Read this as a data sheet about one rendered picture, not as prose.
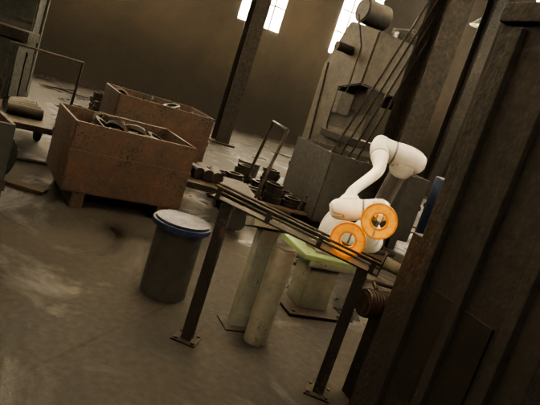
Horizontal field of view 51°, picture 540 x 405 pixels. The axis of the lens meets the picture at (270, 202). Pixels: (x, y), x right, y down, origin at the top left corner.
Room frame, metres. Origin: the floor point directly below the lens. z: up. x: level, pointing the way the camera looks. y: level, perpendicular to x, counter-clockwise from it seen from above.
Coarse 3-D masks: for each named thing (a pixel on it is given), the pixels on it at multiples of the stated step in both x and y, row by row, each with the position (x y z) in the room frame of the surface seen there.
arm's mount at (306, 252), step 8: (288, 240) 3.41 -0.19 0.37; (296, 240) 3.41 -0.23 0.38; (296, 248) 3.30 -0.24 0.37; (304, 248) 3.29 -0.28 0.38; (312, 248) 3.36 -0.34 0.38; (304, 256) 3.19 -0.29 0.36; (312, 256) 3.20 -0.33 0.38; (320, 256) 3.24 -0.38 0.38; (328, 256) 3.31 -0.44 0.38; (336, 264) 3.27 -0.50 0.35; (344, 264) 3.29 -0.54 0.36
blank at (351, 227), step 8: (344, 224) 2.36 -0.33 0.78; (352, 224) 2.36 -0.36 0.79; (336, 232) 2.37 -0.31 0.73; (344, 232) 2.36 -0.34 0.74; (352, 232) 2.36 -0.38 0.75; (360, 232) 2.35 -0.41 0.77; (336, 240) 2.37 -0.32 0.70; (360, 240) 2.35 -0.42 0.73; (344, 248) 2.36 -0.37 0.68; (352, 248) 2.35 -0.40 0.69; (360, 248) 2.35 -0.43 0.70; (344, 256) 2.36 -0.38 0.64
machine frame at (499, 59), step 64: (512, 64) 1.99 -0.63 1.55; (512, 128) 1.91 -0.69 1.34; (448, 192) 2.07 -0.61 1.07; (512, 192) 1.82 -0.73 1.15; (448, 256) 1.96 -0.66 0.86; (512, 256) 1.74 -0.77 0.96; (384, 320) 2.14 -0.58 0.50; (448, 320) 1.83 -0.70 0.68; (512, 320) 1.62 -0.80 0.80; (384, 384) 1.99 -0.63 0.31; (448, 384) 1.76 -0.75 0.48; (512, 384) 1.58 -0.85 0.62
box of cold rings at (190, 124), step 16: (112, 96) 5.70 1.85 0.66; (128, 96) 5.50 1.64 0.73; (144, 96) 6.37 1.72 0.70; (112, 112) 5.53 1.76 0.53; (128, 112) 5.52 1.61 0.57; (144, 112) 5.59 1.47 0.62; (160, 112) 5.67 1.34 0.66; (176, 112) 5.75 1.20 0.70; (192, 112) 5.97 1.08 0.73; (176, 128) 5.77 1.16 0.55; (192, 128) 5.85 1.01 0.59; (208, 128) 5.93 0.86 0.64; (192, 144) 5.87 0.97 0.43
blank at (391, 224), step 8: (368, 208) 2.35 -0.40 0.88; (376, 208) 2.35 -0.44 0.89; (384, 208) 2.34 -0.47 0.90; (392, 208) 2.36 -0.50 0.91; (368, 216) 2.35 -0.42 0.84; (392, 216) 2.34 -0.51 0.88; (368, 224) 2.35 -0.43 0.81; (392, 224) 2.33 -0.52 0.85; (368, 232) 2.34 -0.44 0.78; (376, 232) 2.34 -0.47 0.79; (384, 232) 2.33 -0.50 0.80; (392, 232) 2.33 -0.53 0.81
